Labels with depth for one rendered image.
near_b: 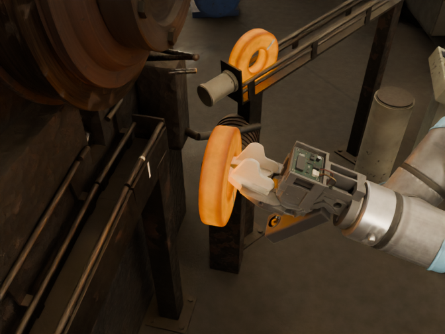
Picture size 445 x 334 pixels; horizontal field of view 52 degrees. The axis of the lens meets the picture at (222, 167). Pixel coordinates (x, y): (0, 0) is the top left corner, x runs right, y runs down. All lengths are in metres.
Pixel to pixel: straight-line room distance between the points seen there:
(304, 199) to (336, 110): 1.66
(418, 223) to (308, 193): 0.16
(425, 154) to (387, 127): 0.68
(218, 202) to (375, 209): 0.22
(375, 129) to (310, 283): 0.54
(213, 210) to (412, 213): 0.28
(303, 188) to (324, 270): 1.00
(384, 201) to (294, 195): 0.13
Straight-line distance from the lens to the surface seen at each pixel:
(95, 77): 0.65
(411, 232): 0.70
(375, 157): 1.58
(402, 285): 1.67
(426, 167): 0.83
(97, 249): 0.80
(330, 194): 0.67
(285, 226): 0.73
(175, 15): 0.73
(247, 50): 1.18
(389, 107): 1.47
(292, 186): 0.65
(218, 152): 0.64
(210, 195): 0.64
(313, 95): 2.38
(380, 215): 0.68
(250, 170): 0.66
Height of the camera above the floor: 1.32
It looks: 43 degrees down
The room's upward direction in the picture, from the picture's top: straight up
